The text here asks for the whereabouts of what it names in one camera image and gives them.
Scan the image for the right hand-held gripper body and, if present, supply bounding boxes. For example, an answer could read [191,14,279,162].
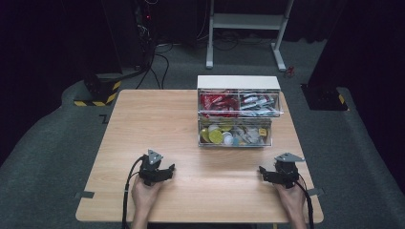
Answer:
[268,152,306,190]

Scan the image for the person's right hand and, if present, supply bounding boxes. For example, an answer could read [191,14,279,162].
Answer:
[274,179,309,220]

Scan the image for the black floor plate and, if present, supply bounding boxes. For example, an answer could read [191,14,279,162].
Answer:
[300,83,349,112]

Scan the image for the dark equipment rack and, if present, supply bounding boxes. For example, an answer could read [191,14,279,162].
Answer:
[132,0,157,70]

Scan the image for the white metal stand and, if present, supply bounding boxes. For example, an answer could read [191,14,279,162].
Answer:
[205,0,295,73]

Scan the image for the pile of white grey packets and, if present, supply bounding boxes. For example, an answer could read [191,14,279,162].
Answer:
[239,93,280,116]

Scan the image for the black floor cables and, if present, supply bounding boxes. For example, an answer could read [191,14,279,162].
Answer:
[136,42,175,91]

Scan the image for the white drawer cabinet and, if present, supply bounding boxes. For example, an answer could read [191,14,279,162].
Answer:
[196,74,282,148]

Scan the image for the person's left hand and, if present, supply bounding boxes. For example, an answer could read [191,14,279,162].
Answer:
[131,176,164,219]

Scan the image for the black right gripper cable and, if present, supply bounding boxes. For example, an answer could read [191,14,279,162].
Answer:
[295,177,315,229]

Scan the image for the grey tape tab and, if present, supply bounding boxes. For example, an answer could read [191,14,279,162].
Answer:
[74,190,96,200]
[307,187,326,197]

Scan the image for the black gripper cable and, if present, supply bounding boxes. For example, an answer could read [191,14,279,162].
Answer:
[295,177,315,229]
[121,155,148,229]

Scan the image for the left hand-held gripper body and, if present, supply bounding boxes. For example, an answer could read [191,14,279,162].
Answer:
[139,149,170,187]

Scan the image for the pile of red packets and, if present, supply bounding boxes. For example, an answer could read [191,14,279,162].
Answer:
[200,91,241,117]

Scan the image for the clear divided drawer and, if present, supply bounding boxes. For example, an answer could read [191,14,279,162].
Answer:
[197,89,285,119]

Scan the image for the clear drawer with capsules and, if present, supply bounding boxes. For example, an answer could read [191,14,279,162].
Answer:
[197,117,273,148]

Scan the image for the heap of yellow white capsules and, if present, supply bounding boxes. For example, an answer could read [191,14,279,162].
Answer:
[200,123,269,147]

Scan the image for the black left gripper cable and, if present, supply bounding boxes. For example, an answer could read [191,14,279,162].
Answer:
[121,155,148,229]

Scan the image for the black yellow striped base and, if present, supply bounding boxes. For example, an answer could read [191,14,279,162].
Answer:
[73,72,123,108]

